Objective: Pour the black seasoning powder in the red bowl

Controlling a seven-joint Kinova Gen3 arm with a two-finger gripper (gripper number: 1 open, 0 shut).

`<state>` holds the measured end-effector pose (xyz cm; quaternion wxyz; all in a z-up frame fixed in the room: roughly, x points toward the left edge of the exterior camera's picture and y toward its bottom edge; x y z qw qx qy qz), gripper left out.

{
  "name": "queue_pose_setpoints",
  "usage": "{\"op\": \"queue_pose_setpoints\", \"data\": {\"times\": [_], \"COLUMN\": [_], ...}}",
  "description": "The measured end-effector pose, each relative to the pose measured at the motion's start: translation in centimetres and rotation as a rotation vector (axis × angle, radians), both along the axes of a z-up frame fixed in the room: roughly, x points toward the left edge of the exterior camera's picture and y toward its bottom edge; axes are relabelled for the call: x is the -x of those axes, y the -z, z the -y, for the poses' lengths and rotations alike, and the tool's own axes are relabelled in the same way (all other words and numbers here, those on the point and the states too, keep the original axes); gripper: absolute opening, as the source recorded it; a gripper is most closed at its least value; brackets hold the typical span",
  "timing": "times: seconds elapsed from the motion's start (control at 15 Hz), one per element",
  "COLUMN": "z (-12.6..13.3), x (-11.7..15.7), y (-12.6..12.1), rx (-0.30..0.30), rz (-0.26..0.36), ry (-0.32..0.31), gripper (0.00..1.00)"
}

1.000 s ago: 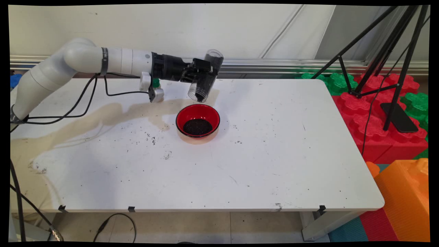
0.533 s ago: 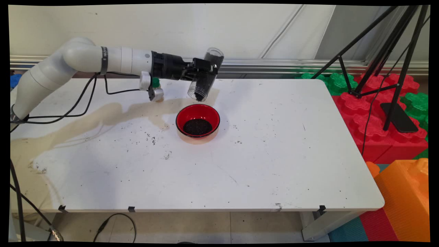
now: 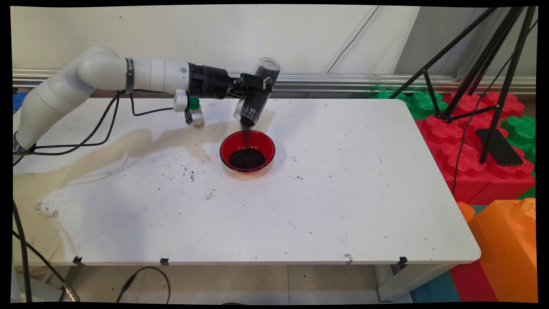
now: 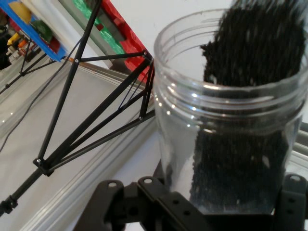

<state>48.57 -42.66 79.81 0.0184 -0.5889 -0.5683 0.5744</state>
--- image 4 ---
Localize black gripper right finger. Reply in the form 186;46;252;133
270;173;308;231

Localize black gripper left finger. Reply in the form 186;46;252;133
72;176;217;231

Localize clear plastic jar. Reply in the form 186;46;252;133
153;8;308;215

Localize black seeds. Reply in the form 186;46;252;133
192;0;308;212

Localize large black tripod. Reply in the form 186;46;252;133
0;0;157;217

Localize blue tray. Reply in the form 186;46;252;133
0;0;68;62

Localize thin black tripod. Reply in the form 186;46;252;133
0;40;56;94

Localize green bowl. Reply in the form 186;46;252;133
31;20;52;41

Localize yellow bowl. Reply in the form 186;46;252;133
12;2;32;24

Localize thin black tripod cable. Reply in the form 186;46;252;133
0;40;84;151

